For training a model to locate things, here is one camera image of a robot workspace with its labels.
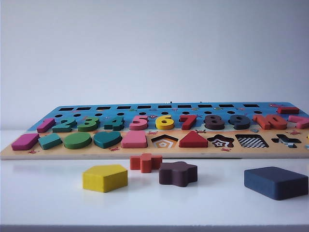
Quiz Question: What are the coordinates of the yellow number six piece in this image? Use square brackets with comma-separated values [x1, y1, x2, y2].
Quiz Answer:
[155, 115, 175, 131]

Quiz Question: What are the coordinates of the teal number two piece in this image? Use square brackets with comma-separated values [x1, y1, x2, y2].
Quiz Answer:
[52, 117, 77, 133]

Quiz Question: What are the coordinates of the orange cross block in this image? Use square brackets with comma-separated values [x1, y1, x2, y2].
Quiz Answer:
[129, 153, 163, 174]

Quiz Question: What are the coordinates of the magenta parallelogram block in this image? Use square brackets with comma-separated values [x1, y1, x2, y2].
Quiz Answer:
[11, 133, 40, 151]

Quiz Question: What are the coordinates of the brown star block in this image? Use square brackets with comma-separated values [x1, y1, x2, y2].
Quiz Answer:
[158, 161, 198, 188]

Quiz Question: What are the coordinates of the pink number five piece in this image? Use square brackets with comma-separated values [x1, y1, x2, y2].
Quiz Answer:
[129, 115, 148, 131]

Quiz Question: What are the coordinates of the magenta number one piece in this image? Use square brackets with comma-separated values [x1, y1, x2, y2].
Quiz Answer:
[36, 117, 56, 133]

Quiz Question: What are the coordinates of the orange number ten piece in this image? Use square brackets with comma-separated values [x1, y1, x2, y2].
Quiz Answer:
[253, 114, 288, 131]

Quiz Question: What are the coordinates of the green number three piece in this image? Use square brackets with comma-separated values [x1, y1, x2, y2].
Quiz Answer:
[77, 116, 99, 132]

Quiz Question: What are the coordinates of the yellow pentagon block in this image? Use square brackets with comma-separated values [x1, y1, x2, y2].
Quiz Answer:
[82, 164, 128, 193]

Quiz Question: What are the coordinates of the pink trapezoid block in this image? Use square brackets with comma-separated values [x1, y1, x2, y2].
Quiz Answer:
[121, 130, 148, 148]

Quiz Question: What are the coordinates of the colourful wooden puzzle board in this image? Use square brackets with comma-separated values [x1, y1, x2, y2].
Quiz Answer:
[0, 101, 309, 160]

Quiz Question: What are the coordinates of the red triangle block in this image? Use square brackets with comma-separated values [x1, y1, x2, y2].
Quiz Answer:
[179, 130, 209, 148]

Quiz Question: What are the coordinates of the green oval block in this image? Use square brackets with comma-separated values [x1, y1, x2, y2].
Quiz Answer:
[63, 131, 93, 150]

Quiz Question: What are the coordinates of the teal trapezoid block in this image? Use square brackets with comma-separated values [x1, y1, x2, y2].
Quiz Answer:
[38, 132, 63, 150]

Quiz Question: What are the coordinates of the pink math sign piece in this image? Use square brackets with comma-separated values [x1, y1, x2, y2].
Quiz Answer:
[288, 115, 309, 130]

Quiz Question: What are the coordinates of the dark blue square block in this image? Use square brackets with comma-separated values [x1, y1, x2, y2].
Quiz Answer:
[244, 166, 309, 201]

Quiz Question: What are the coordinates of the red minus sign piece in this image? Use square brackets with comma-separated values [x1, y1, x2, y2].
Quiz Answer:
[277, 106, 300, 115]

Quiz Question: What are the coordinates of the teal heart block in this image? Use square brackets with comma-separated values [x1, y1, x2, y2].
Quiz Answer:
[93, 131, 122, 149]

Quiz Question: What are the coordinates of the red number seven piece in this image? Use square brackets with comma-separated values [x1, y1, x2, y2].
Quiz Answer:
[180, 115, 201, 131]

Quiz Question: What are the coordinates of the teal number four piece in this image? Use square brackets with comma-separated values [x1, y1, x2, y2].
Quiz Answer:
[104, 116, 125, 131]

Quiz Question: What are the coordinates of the brown number eight piece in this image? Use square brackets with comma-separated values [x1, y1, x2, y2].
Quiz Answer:
[204, 115, 225, 130]

